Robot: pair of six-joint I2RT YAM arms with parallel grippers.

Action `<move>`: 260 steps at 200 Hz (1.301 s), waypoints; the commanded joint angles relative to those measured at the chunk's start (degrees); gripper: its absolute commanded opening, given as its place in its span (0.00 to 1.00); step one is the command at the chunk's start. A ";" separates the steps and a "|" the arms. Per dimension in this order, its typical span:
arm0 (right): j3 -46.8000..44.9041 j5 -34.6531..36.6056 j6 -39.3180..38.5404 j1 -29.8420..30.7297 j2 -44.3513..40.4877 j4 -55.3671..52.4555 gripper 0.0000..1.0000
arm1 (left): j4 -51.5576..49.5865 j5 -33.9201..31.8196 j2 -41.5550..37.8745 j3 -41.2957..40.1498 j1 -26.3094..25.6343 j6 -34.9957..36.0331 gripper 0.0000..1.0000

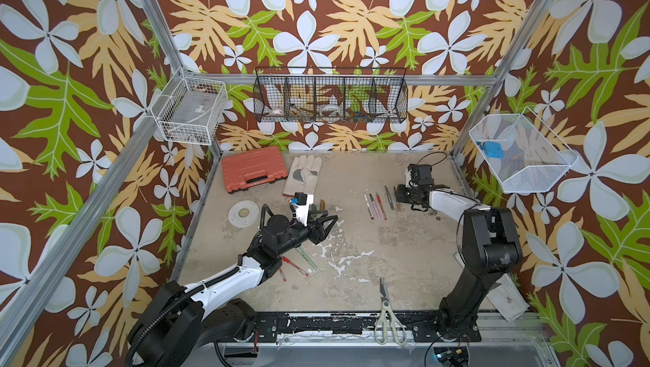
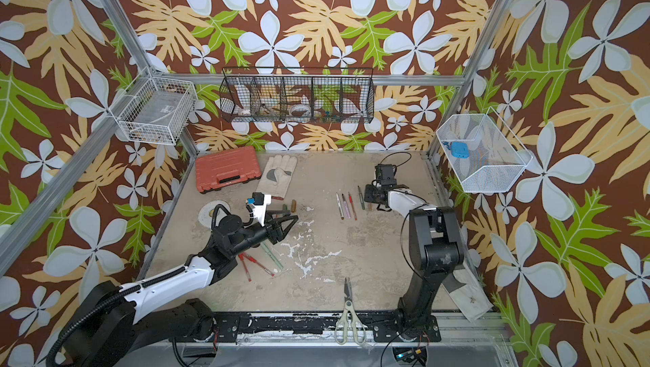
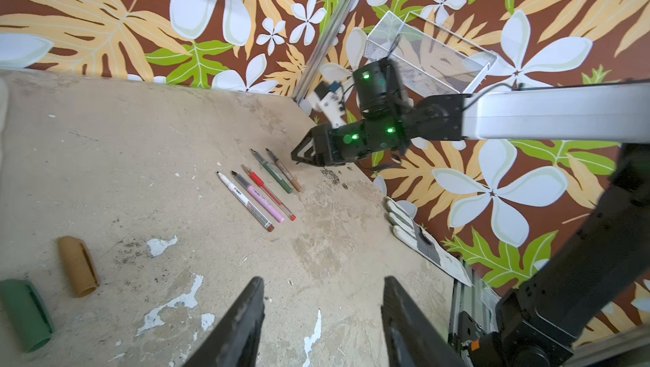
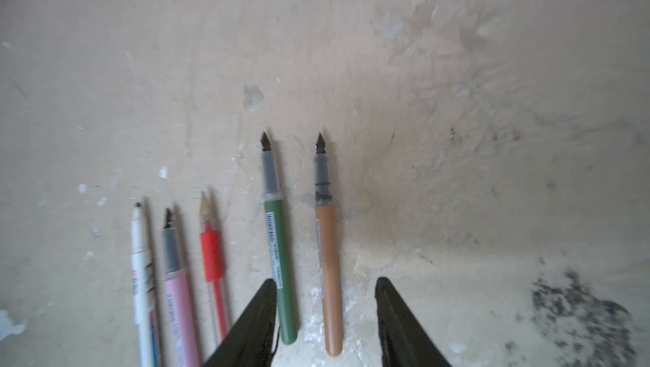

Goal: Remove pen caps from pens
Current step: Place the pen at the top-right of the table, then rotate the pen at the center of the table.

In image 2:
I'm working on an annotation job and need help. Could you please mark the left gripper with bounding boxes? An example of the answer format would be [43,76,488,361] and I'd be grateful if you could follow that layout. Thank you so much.
[230,207,296,259]

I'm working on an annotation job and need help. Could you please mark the red pen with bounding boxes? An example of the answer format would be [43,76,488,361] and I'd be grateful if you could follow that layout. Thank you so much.
[243,253,275,277]
[238,254,252,282]
[348,193,358,221]

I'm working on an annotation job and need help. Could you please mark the pink pen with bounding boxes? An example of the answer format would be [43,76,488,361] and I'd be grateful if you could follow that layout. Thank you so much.
[340,194,353,219]

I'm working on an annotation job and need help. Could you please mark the light green pen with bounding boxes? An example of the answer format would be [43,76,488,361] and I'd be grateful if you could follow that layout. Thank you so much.
[262,243,284,271]

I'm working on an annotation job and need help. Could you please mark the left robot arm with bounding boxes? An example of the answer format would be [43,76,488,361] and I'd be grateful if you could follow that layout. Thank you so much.
[45,211,299,366]

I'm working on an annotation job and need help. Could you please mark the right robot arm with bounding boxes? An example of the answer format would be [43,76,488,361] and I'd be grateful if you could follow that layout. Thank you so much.
[364,163,464,342]

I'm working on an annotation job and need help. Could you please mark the beige work glove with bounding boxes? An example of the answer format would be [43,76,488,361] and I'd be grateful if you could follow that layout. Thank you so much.
[256,155,298,199]

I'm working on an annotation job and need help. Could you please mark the white tape roll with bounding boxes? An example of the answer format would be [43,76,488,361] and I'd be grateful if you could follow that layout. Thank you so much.
[197,200,231,228]

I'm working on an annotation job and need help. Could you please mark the red plastic tool case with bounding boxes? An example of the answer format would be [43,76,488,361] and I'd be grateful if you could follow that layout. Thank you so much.
[196,146,262,194]

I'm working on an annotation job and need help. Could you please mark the blue object in basket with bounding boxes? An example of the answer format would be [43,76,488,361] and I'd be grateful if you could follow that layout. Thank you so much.
[449,141,470,159]

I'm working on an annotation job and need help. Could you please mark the white mesh basket right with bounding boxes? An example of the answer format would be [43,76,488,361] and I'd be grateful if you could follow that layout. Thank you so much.
[436,111,533,194]

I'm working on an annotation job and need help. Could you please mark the grey striped work glove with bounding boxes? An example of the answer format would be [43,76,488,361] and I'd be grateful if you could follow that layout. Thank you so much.
[443,269,493,322]

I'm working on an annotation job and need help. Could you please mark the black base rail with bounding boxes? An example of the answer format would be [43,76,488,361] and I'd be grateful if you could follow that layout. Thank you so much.
[213,310,441,343]

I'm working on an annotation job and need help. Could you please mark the white-handled scissors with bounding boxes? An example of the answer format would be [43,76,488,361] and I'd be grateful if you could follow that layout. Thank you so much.
[334,277,367,346]

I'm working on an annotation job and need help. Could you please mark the black wire basket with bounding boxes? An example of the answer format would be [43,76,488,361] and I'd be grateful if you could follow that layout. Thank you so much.
[217,67,376,123]

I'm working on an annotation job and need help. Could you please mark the white wire basket left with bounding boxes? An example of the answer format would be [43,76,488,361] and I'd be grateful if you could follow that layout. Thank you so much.
[111,68,197,145]

